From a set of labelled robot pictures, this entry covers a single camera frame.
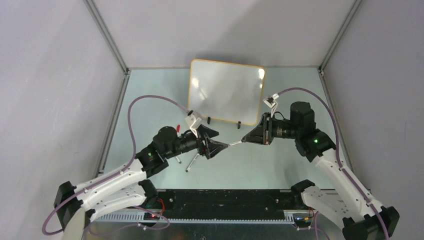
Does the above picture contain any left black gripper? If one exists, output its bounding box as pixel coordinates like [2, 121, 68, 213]
[164, 123, 227, 159]

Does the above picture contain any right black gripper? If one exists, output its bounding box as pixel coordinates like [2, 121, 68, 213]
[242, 112, 301, 145]

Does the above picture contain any black whiteboard marker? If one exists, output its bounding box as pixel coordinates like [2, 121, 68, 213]
[227, 140, 243, 147]

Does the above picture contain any yellow framed whiteboard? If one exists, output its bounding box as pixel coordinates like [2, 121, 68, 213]
[187, 58, 266, 126]

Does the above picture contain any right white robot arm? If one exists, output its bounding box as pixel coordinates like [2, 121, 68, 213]
[241, 101, 400, 240]

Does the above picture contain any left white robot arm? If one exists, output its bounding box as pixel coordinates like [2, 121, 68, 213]
[53, 125, 229, 228]

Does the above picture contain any blue capped marker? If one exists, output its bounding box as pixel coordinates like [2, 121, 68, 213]
[185, 153, 200, 173]

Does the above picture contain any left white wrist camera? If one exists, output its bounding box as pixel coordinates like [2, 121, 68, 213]
[184, 110, 202, 138]

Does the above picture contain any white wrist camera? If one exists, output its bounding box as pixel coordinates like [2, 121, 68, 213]
[184, 110, 202, 138]
[263, 93, 279, 117]

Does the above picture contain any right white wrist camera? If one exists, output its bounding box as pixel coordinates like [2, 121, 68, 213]
[263, 93, 279, 117]

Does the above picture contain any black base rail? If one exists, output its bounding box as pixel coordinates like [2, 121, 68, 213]
[150, 189, 308, 221]

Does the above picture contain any right aluminium frame post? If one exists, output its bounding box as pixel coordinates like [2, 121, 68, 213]
[318, 0, 363, 76]

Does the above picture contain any aluminium frame post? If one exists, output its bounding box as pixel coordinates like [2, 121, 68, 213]
[83, 0, 129, 75]
[318, 0, 363, 76]

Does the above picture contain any left aluminium frame post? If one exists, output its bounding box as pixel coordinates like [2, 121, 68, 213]
[83, 0, 129, 75]

